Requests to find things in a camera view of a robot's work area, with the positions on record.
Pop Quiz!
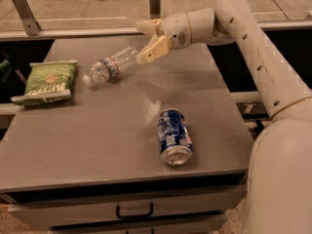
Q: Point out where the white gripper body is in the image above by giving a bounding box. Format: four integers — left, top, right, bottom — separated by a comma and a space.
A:
162, 13, 191, 50

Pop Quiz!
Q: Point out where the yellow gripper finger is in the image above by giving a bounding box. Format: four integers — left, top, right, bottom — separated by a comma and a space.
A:
136, 19, 162, 36
136, 35, 173, 64

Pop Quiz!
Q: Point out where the clear plastic water bottle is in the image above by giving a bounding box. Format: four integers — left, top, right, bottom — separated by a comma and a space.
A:
83, 46, 137, 87

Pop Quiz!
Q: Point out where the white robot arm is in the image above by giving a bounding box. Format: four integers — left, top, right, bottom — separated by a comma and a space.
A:
136, 0, 312, 234

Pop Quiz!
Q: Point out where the blue soda can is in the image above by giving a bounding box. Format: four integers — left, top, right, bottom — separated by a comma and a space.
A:
157, 108, 193, 166

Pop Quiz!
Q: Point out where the green chip bag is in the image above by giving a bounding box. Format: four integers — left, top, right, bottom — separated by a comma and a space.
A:
11, 59, 77, 106

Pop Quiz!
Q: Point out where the dark green object at left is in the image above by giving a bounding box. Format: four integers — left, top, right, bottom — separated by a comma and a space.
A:
0, 59, 12, 83

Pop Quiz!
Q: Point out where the grey lower drawer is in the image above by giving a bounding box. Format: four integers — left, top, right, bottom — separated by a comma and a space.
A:
49, 214, 226, 234

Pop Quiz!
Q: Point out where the grey drawer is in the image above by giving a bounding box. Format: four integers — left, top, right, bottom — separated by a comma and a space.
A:
49, 214, 226, 234
9, 184, 247, 227

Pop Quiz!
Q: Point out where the grey upper drawer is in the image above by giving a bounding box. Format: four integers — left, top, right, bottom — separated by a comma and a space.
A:
9, 184, 247, 227

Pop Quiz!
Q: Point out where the middle metal railing bracket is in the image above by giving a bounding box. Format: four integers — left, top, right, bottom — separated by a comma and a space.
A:
149, 0, 161, 20

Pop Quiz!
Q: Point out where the metal railing bracket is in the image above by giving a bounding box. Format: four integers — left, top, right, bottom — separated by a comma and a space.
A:
149, 0, 161, 20
12, 0, 41, 36

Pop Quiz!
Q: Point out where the left metal railing bracket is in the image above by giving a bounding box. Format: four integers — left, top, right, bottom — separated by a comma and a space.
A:
12, 0, 41, 36

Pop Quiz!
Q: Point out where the black drawer handle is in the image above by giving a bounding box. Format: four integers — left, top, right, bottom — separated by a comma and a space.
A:
115, 203, 154, 219

